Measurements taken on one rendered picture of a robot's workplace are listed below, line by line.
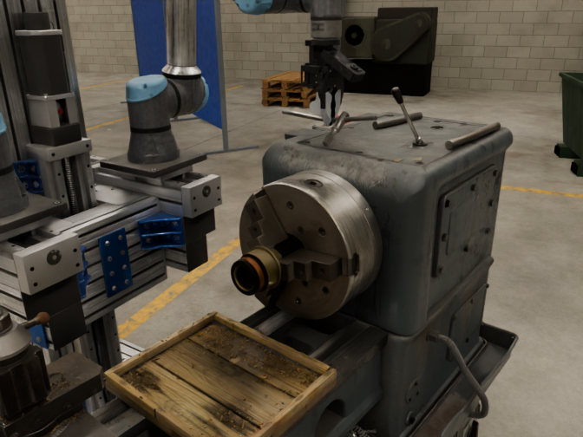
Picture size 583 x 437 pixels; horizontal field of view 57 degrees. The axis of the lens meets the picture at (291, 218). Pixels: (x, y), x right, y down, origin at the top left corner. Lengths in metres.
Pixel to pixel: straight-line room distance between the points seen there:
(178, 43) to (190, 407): 1.02
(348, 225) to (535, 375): 1.82
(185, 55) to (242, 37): 11.00
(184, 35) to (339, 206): 0.78
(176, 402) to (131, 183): 0.78
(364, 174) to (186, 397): 0.59
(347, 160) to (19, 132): 0.84
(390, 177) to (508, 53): 9.99
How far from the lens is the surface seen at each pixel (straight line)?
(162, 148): 1.58
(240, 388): 1.10
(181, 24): 1.63
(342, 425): 1.28
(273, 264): 1.06
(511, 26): 11.07
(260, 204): 1.13
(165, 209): 1.58
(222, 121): 6.17
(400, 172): 1.16
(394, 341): 1.29
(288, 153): 1.32
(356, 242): 1.08
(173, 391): 1.11
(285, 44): 12.17
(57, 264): 1.25
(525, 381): 2.70
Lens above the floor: 1.58
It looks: 22 degrees down
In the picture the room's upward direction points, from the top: 1 degrees counter-clockwise
